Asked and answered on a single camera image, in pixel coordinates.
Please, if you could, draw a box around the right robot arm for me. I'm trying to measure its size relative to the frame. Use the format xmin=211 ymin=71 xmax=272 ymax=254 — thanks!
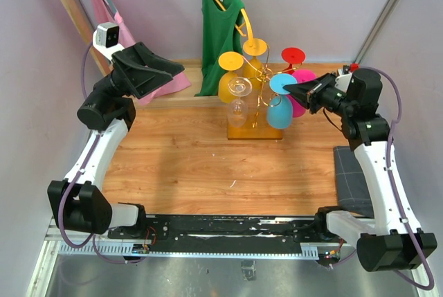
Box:
xmin=282 ymin=68 xmax=437 ymax=272

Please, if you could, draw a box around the pink cloth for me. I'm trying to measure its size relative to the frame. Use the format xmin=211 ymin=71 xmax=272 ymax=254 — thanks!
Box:
xmin=91 ymin=0 xmax=191 ymax=105

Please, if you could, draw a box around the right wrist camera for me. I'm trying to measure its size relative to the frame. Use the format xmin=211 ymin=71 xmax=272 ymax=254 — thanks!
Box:
xmin=335 ymin=63 xmax=359 ymax=92

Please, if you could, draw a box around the black mounting rail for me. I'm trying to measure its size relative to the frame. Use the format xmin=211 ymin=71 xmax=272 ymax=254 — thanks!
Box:
xmin=94 ymin=215 xmax=346 ymax=260

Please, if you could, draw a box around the wooden rack base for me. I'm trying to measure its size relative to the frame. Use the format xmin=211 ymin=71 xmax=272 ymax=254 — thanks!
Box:
xmin=227 ymin=113 xmax=283 ymax=140

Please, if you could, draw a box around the blue goblet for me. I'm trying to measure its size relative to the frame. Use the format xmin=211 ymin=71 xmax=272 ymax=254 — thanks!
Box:
xmin=266 ymin=73 xmax=297 ymax=129

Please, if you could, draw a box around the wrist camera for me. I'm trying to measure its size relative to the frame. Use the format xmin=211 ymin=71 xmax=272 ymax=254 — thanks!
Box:
xmin=92 ymin=22 xmax=124 ymax=61
xmin=335 ymin=63 xmax=359 ymax=92

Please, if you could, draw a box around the magenta goblet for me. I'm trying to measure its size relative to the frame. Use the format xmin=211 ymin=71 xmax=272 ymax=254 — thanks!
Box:
xmin=287 ymin=69 xmax=316 ymax=118

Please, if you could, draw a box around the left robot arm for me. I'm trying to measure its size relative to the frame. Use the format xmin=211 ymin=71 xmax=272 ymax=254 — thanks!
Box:
xmin=47 ymin=42 xmax=184 ymax=243

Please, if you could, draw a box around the gold wire glass rack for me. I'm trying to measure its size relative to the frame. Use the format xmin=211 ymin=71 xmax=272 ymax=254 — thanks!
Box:
xmin=243 ymin=44 xmax=276 ymax=127

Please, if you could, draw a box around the clear wine glass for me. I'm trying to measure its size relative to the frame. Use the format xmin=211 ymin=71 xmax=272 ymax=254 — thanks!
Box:
xmin=227 ymin=77 xmax=253 ymax=127

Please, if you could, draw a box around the dark grey checked cloth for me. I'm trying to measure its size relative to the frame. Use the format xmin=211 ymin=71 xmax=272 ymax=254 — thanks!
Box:
xmin=333 ymin=146 xmax=374 ymax=219

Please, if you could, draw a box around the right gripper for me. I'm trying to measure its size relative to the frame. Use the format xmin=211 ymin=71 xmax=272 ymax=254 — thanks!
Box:
xmin=283 ymin=71 xmax=355 ymax=118

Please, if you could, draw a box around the yellow goblet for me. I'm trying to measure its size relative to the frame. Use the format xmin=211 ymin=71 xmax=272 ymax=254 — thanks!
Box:
xmin=242 ymin=38 xmax=267 ymax=90
xmin=218 ymin=51 xmax=244 ymax=104

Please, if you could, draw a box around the red goblet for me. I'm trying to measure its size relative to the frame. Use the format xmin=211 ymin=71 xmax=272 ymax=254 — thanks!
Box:
xmin=281 ymin=47 xmax=306 ymax=74

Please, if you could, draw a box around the wooden clothes stand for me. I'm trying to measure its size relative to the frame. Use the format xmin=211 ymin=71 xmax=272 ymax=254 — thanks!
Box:
xmin=60 ymin=0 xmax=223 ymax=109

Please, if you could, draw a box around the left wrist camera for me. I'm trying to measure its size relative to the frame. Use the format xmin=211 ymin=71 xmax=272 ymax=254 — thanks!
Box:
xmin=92 ymin=22 xmax=124 ymax=61

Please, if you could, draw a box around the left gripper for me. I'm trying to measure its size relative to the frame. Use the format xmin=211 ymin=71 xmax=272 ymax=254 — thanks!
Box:
xmin=93 ymin=42 xmax=185 ymax=101

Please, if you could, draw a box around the green tank top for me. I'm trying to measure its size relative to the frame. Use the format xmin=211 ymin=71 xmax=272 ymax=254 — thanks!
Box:
xmin=197 ymin=0 xmax=244 ymax=96

